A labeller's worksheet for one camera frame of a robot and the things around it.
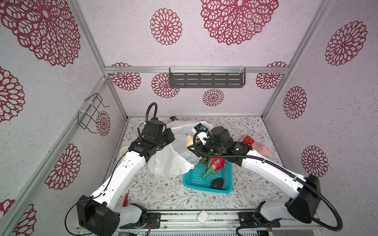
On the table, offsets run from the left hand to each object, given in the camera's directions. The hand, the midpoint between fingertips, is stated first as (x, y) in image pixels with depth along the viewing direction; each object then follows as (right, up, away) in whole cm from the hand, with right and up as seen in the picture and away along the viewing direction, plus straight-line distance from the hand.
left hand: (174, 134), depth 77 cm
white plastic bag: (+1, -11, -10) cm, 15 cm away
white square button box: (+15, -42, -2) cm, 44 cm away
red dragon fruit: (+23, -18, +8) cm, 30 cm away
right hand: (+8, -3, -4) cm, 10 cm away
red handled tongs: (-27, -36, +2) cm, 45 cm away
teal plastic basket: (+10, -27, +10) cm, 31 cm away
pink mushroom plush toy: (+52, -8, +15) cm, 55 cm away
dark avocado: (+24, -27, +4) cm, 36 cm away
